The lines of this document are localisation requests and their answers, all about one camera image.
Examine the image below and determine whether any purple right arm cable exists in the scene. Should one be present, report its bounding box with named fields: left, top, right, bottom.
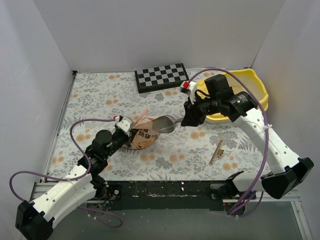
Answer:
left=186, top=67, right=272, bottom=218

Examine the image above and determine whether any small brown wooden ruler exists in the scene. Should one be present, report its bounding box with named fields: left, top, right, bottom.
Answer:
left=209, top=140, right=224, bottom=165

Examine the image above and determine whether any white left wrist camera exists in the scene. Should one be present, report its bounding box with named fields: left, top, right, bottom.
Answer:
left=113, top=116, right=135, bottom=135

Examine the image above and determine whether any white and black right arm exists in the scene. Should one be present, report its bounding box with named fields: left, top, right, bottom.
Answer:
left=180, top=74, right=314, bottom=199

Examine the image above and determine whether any silver metal scoop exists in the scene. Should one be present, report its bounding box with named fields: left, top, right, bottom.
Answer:
left=151, top=115, right=183, bottom=134

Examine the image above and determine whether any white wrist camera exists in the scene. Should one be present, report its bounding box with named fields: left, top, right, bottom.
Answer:
left=113, top=116, right=135, bottom=135
left=179, top=81, right=197, bottom=104

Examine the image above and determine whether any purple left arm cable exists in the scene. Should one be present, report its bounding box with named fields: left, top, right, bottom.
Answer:
left=9, top=117, right=124, bottom=228

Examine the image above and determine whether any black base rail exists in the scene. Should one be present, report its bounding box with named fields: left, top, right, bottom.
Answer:
left=87, top=180, right=243, bottom=211

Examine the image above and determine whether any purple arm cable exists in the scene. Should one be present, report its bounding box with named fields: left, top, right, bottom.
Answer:
left=186, top=67, right=272, bottom=218
left=9, top=117, right=124, bottom=228

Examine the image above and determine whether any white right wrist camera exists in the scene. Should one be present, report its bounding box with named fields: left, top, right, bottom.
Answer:
left=179, top=81, right=197, bottom=104

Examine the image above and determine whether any black and silver chessboard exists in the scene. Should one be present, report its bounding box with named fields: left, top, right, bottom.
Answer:
left=134, top=63, right=189, bottom=94

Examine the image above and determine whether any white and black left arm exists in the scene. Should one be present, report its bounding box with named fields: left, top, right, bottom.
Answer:
left=15, top=128, right=132, bottom=240

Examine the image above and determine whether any yellow and white litter box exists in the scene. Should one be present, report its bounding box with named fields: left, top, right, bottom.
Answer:
left=196, top=68, right=269, bottom=124

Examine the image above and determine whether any pink cat litter bag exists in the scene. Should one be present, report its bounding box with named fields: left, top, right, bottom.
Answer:
left=122, top=108, right=160, bottom=150

